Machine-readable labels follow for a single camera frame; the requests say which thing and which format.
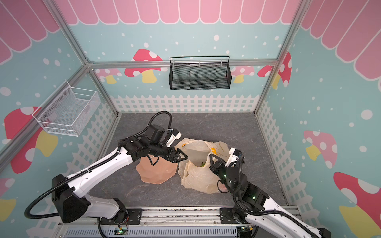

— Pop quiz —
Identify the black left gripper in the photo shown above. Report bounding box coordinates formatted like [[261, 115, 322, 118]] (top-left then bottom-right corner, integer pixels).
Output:
[[149, 142, 188, 164]]

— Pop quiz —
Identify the beige plastic bag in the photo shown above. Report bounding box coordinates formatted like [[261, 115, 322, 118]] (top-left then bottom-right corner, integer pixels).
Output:
[[175, 138, 229, 194]]

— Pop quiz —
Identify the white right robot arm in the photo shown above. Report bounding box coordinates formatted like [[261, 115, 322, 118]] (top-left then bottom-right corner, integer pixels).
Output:
[[209, 152, 331, 238]]

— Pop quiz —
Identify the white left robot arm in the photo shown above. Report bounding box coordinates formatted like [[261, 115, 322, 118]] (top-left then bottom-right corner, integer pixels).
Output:
[[24, 111, 188, 224]]

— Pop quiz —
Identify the pink scalloped fruit bowl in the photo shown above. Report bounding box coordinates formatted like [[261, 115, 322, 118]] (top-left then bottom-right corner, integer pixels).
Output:
[[136, 157, 178, 184]]

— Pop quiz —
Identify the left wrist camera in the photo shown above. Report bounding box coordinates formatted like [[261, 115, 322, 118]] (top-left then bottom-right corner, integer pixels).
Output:
[[148, 124, 182, 148]]

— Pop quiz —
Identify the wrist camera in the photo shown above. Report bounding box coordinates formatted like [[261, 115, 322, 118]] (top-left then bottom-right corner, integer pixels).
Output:
[[225, 147, 244, 167], [148, 124, 182, 148]]

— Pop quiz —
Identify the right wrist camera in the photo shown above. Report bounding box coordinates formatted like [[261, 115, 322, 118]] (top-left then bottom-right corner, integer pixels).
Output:
[[225, 147, 244, 167]]

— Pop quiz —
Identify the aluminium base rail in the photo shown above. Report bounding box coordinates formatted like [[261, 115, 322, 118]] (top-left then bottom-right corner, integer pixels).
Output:
[[53, 205, 307, 238]]

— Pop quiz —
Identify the black mesh wall basket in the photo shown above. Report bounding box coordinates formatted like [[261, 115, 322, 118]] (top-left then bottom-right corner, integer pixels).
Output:
[[169, 56, 232, 91]]

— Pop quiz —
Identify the white wire wall basket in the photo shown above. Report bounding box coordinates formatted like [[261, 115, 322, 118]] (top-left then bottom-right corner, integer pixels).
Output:
[[32, 81, 101, 137]]

